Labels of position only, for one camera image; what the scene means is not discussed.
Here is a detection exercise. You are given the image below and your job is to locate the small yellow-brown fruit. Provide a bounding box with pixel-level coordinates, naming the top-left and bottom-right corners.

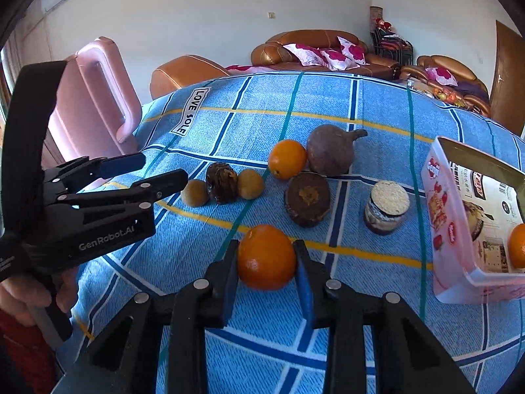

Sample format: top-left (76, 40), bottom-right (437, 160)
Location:
top-left (237, 168), bottom-right (265, 200)
top-left (181, 179), bottom-right (210, 207)

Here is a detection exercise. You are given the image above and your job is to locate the long brown leather sofa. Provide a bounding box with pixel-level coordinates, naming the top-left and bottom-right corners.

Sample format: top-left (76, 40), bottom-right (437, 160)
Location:
top-left (251, 30), bottom-right (400, 80)

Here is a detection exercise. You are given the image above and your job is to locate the dark jar with pale lid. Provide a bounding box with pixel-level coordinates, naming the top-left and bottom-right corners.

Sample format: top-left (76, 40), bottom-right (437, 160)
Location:
top-left (363, 180), bottom-right (411, 236)

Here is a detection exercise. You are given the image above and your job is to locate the dark brown wrinkled fruit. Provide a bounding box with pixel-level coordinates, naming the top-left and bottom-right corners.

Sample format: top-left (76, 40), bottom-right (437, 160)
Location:
top-left (205, 162), bottom-right (239, 205)

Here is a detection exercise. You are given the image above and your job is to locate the purple throw blanket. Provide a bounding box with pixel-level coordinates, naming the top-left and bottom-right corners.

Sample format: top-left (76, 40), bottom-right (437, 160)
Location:
top-left (455, 80), bottom-right (489, 98)

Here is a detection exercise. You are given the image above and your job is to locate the orange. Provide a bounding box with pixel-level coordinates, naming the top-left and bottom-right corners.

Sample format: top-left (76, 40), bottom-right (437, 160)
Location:
top-left (268, 140), bottom-right (308, 180)
top-left (507, 223), bottom-right (525, 272)
top-left (237, 224), bottom-right (298, 292)

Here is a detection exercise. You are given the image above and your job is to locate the white pink floral pillow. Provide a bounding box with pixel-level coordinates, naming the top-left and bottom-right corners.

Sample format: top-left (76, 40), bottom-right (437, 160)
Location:
top-left (283, 43), bottom-right (329, 66)
top-left (320, 48), bottom-right (354, 71)
top-left (424, 66), bottom-right (458, 87)
top-left (337, 36), bottom-right (367, 65)

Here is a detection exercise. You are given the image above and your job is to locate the pink tin box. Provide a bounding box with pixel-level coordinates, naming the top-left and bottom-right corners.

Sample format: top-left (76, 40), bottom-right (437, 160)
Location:
top-left (422, 136), bottom-right (525, 305)

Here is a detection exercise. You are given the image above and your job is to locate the brown round fruit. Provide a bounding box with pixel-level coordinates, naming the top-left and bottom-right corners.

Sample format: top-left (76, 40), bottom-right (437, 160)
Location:
top-left (284, 171), bottom-right (331, 228)

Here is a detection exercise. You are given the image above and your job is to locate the person's left hand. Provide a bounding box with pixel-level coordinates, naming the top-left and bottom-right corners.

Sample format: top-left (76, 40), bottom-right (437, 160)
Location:
top-left (0, 266), bottom-right (79, 328)

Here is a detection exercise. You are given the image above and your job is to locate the wooden coffee table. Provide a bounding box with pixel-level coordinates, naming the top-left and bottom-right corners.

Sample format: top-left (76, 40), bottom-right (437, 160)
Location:
top-left (404, 76), bottom-right (476, 112)

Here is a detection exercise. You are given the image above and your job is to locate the short brown leather sofa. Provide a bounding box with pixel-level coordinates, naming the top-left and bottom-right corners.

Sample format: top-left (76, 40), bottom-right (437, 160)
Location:
top-left (400, 54), bottom-right (491, 118)

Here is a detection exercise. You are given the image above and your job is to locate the pile of small fruits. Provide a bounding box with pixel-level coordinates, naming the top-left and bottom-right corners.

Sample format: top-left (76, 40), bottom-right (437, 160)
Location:
top-left (427, 86), bottom-right (466, 105)

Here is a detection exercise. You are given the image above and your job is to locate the blue plaid blanket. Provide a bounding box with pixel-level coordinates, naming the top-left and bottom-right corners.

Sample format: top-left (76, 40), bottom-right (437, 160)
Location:
top-left (53, 70), bottom-right (525, 394)

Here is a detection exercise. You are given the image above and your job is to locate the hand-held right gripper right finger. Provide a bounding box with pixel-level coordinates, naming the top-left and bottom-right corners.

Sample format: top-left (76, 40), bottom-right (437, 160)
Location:
top-left (292, 240), bottom-right (493, 394)

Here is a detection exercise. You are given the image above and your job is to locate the purple beetroot with stem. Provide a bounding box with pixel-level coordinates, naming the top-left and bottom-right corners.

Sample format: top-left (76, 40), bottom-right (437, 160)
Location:
top-left (306, 124), bottom-right (368, 178)

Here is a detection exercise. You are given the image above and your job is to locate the pink plastic chair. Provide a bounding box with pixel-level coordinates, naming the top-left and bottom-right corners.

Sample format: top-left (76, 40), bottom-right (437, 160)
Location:
top-left (43, 36), bottom-right (143, 191)

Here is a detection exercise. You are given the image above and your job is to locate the brown leather ottoman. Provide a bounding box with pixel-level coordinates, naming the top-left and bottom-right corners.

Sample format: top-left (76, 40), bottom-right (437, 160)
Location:
top-left (150, 55), bottom-right (230, 100)

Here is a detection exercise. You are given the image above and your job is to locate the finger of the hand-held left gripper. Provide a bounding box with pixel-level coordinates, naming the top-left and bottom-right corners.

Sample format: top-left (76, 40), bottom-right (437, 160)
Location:
top-left (43, 152), bottom-right (147, 198)
top-left (49, 170), bottom-right (190, 222)

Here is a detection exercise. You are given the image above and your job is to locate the printed paper sheet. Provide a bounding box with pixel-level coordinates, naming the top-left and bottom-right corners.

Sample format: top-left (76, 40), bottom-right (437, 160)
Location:
top-left (447, 160), bottom-right (525, 275)

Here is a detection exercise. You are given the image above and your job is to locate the pink floral cushion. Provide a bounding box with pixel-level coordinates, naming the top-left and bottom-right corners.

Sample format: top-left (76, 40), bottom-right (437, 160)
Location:
top-left (225, 64), bottom-right (263, 75)

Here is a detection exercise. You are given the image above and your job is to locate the stack of dark chairs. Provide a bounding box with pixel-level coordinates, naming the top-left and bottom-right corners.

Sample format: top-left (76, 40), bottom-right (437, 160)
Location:
top-left (369, 25), bottom-right (413, 66)

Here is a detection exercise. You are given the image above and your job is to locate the brown wooden door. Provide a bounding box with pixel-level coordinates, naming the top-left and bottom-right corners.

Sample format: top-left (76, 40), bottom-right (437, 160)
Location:
top-left (489, 20), bottom-right (525, 138)

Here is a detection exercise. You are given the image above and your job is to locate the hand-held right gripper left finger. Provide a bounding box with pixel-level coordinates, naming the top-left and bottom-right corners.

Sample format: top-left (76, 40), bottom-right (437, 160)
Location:
top-left (61, 239), bottom-right (241, 394)

